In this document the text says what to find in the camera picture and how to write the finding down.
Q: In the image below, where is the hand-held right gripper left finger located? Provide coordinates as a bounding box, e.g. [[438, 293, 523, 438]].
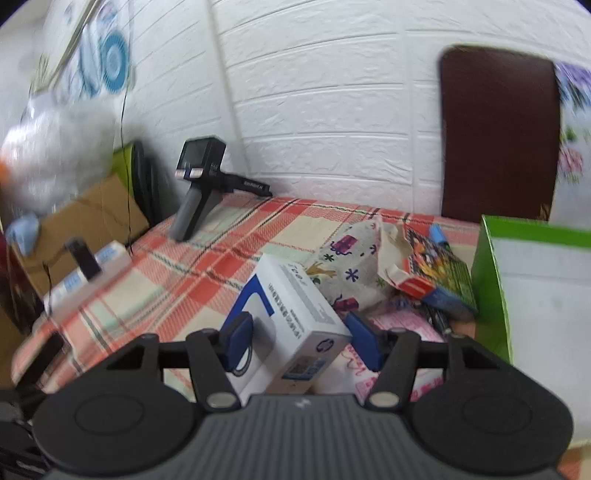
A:
[[105, 313, 256, 412]]

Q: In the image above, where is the wall poster with blue circle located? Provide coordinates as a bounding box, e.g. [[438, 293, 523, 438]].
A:
[[28, 0, 137, 100]]

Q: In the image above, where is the floral curtain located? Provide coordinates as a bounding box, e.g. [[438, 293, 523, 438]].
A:
[[551, 60, 591, 224]]

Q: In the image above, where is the white plastic bag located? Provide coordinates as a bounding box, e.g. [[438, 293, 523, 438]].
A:
[[0, 92, 118, 217]]

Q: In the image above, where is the white box with blue print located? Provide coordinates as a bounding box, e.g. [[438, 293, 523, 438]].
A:
[[225, 253, 354, 402]]

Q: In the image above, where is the brown cardboard box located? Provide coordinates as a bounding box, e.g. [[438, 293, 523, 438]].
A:
[[9, 173, 151, 301]]

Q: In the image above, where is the black pen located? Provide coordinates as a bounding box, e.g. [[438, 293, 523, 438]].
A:
[[425, 305, 455, 335]]

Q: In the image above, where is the plaid bed sheet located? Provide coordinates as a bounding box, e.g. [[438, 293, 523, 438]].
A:
[[11, 196, 483, 402]]

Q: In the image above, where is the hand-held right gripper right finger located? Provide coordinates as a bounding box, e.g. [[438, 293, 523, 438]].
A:
[[345, 311, 506, 411]]

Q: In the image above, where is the black device with grey handle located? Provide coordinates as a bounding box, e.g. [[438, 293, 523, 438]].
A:
[[168, 136, 273, 242]]

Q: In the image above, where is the dark brown chair back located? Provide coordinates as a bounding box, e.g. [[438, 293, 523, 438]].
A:
[[438, 45, 561, 224]]

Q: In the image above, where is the white power strip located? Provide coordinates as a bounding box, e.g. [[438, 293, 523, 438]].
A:
[[44, 242, 132, 315]]

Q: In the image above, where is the pink printed paper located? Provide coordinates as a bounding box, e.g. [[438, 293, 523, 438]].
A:
[[342, 300, 446, 398]]

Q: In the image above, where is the black clip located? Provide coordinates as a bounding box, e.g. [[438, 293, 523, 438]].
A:
[[67, 237, 102, 280]]

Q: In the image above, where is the green cardboard box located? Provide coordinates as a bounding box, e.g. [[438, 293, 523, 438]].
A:
[[471, 215, 591, 446]]

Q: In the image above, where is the green board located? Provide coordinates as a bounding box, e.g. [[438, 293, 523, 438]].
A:
[[113, 143, 139, 199]]

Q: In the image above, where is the patterned cloth pouch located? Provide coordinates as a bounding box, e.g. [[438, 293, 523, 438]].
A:
[[318, 217, 411, 310]]

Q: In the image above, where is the black flat object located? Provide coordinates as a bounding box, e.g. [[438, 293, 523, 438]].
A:
[[14, 332, 65, 398]]

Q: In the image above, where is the light blue cloth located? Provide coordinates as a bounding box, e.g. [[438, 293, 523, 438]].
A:
[[9, 215, 42, 254]]

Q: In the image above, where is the black round frame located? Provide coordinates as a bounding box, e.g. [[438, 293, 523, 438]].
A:
[[131, 141, 160, 227]]

